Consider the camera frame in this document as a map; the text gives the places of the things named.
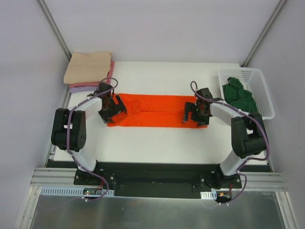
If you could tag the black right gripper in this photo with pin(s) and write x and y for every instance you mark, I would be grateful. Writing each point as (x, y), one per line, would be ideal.
(192, 111)

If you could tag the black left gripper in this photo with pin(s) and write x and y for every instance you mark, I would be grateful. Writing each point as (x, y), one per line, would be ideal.
(114, 109)

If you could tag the orange t-shirt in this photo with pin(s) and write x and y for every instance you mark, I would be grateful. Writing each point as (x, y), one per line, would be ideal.
(154, 111)

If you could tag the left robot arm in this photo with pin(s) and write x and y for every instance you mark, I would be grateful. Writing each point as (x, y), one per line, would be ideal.
(69, 131)

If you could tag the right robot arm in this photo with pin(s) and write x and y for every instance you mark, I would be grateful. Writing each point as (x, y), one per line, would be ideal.
(248, 136)

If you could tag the lavender folded t-shirt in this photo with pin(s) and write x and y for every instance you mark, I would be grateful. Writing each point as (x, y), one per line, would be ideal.
(82, 89)

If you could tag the pink folded t-shirt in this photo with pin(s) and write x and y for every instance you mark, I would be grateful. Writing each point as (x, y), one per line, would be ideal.
(87, 83)

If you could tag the green t-shirt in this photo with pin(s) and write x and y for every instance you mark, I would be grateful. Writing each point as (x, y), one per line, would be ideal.
(236, 96)

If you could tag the beige folded t-shirt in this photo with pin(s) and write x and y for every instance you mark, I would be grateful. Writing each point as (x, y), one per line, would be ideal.
(88, 67)

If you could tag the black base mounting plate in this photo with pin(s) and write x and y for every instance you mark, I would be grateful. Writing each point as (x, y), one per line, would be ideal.
(152, 180)

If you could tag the white perforated plastic basket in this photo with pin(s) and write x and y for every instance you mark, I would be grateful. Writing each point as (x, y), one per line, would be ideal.
(252, 80)

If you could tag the right white cable duct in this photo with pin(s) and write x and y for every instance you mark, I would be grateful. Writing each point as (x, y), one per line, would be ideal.
(209, 195)

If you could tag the white cable duct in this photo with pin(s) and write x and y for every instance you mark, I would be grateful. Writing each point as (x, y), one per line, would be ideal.
(75, 192)
(209, 195)

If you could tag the left white cable duct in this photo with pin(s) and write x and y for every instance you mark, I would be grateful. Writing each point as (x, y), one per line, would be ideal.
(75, 192)

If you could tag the left aluminium frame post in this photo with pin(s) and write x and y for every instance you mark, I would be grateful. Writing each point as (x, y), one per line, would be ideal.
(54, 28)

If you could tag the aluminium frame post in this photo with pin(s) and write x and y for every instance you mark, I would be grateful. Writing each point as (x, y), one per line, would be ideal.
(281, 4)
(54, 28)

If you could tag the right aluminium frame post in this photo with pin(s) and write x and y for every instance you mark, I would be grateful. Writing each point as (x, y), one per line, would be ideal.
(281, 4)

